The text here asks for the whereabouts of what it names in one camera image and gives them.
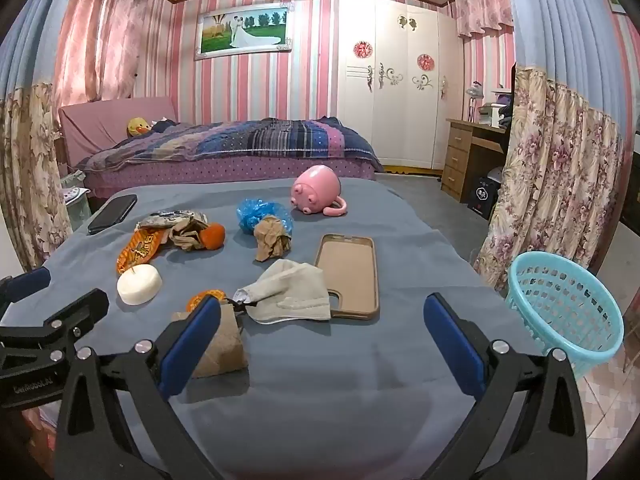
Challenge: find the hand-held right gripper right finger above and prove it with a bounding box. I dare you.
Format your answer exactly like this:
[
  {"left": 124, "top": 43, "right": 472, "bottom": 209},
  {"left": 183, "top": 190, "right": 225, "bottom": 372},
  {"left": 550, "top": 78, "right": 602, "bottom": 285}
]
[{"left": 423, "top": 293, "right": 589, "bottom": 480}]

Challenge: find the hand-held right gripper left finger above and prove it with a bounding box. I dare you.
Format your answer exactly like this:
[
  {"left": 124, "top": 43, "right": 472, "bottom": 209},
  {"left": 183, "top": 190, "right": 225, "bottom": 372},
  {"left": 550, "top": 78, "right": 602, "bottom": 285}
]
[{"left": 54, "top": 295, "right": 226, "bottom": 480}]

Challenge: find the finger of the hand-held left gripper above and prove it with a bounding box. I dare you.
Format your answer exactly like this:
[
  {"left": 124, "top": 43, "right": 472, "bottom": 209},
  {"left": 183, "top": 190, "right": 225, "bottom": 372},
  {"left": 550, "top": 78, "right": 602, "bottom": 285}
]
[
  {"left": 0, "top": 266, "right": 52, "bottom": 317},
  {"left": 0, "top": 288, "right": 110, "bottom": 376}
]

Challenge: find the brown cardboard tube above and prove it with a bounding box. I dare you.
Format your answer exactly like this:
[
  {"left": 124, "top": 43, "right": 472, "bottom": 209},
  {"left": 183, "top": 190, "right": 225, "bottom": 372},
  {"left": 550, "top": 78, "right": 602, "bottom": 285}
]
[{"left": 172, "top": 302, "right": 249, "bottom": 380}]

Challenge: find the wide orange lid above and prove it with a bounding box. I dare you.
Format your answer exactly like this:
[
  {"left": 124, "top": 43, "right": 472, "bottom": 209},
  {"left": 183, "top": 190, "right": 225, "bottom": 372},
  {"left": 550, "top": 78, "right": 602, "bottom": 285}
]
[{"left": 186, "top": 288, "right": 226, "bottom": 313}]

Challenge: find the orange snack wrapper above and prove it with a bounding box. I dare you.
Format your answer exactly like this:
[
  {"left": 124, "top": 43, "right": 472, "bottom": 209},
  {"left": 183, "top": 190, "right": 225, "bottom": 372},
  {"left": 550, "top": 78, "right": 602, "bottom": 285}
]
[{"left": 116, "top": 227, "right": 173, "bottom": 276}]

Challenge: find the beige cloth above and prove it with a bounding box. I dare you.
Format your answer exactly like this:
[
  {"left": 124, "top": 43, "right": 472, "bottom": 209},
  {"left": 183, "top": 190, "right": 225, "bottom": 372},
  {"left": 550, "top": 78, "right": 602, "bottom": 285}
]
[{"left": 235, "top": 259, "right": 332, "bottom": 323}]

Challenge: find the small orange cap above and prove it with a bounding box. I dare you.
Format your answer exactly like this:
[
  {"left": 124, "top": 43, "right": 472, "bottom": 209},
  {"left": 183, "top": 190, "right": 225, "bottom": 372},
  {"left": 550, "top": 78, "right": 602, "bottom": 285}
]
[{"left": 202, "top": 223, "right": 226, "bottom": 251}]

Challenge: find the turquoise plastic basket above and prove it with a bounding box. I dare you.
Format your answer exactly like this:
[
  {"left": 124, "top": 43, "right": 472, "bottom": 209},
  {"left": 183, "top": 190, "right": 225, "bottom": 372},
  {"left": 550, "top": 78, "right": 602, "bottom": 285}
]
[{"left": 505, "top": 251, "right": 625, "bottom": 381}]

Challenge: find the pale green chair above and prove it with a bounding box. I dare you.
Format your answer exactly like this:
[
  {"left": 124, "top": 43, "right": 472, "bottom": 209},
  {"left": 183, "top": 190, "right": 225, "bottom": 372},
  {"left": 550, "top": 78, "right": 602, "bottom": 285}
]
[{"left": 62, "top": 170, "right": 91, "bottom": 233}]

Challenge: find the black smartphone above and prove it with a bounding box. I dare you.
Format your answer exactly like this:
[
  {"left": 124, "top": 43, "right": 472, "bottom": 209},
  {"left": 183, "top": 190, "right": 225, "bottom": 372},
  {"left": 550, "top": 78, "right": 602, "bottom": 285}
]
[{"left": 87, "top": 194, "right": 138, "bottom": 236}]

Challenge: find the brown phone case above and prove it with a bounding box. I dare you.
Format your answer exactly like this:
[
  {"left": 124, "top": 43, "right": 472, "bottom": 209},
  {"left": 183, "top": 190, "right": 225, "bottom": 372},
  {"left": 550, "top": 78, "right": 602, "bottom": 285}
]
[{"left": 314, "top": 233, "right": 380, "bottom": 321}]

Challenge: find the blue floral curtain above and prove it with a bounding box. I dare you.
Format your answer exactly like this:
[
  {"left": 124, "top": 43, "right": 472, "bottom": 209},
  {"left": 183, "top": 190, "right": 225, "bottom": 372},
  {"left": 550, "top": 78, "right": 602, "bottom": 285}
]
[
  {"left": 472, "top": 0, "right": 631, "bottom": 291},
  {"left": 0, "top": 0, "right": 96, "bottom": 271}
]

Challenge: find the black box with white label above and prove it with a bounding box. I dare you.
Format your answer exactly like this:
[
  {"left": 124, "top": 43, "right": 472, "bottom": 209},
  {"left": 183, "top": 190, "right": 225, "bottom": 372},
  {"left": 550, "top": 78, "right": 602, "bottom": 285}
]
[{"left": 467, "top": 175, "right": 501, "bottom": 220}]

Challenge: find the pink bed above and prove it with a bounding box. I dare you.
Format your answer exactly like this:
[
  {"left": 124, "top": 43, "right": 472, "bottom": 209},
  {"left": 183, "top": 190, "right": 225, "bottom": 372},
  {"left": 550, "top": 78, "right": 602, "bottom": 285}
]
[{"left": 57, "top": 95, "right": 386, "bottom": 198}]

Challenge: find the wooden desk with drawers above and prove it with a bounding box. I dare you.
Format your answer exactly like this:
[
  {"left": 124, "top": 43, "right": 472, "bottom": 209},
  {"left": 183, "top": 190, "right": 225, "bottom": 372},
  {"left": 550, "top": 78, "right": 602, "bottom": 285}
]
[{"left": 441, "top": 118, "right": 508, "bottom": 203}]

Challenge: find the pink pig toy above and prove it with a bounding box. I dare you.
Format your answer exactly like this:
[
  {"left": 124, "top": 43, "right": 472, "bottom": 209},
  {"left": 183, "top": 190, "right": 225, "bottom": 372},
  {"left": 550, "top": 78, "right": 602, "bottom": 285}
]
[{"left": 290, "top": 165, "right": 348, "bottom": 218}]

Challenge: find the patchwork plaid blanket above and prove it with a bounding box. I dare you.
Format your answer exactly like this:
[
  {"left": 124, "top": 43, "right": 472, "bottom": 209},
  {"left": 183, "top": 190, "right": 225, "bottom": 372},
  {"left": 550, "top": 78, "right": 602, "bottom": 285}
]
[{"left": 75, "top": 116, "right": 378, "bottom": 171}]

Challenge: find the white wardrobe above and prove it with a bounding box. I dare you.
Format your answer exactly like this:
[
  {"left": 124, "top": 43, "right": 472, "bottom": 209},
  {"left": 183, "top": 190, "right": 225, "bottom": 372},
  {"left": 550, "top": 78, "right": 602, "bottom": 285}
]
[{"left": 336, "top": 0, "right": 466, "bottom": 171}]

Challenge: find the white box on desk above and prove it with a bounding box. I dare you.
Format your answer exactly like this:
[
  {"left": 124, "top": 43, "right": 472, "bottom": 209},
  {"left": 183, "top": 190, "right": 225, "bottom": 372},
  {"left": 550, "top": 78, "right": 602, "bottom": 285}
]
[{"left": 477, "top": 102, "right": 511, "bottom": 128}]

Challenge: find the black glass cabinet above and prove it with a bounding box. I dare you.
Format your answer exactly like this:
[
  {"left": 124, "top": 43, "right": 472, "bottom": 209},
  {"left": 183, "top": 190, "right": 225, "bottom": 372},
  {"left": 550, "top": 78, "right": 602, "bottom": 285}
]
[{"left": 622, "top": 105, "right": 640, "bottom": 238}]

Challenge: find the black hanging garment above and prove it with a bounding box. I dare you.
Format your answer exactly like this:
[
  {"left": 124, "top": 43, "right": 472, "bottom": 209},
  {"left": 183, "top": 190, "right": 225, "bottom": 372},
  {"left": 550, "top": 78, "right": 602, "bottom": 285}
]
[{"left": 505, "top": 62, "right": 518, "bottom": 126}]

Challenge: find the desk lamp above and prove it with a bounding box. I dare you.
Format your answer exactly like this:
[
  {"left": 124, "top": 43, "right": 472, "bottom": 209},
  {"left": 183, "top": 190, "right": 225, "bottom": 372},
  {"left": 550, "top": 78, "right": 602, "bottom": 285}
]
[{"left": 465, "top": 80, "right": 486, "bottom": 123}]

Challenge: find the pink window curtain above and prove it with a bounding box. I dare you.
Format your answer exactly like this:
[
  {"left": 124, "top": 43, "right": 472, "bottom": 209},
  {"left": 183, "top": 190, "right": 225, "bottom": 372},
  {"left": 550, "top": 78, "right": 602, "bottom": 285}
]
[{"left": 52, "top": 0, "right": 176, "bottom": 111}]

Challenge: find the pink floral curtain valance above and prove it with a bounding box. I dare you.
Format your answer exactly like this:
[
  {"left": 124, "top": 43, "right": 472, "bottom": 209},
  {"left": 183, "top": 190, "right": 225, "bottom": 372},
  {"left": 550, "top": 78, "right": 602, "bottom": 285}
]
[{"left": 452, "top": 0, "right": 516, "bottom": 38}]

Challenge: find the framed wedding wall picture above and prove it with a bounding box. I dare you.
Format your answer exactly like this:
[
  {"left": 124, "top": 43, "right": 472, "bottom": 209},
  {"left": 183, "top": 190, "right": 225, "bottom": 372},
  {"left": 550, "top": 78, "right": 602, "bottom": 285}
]
[{"left": 194, "top": 2, "right": 293, "bottom": 61}]

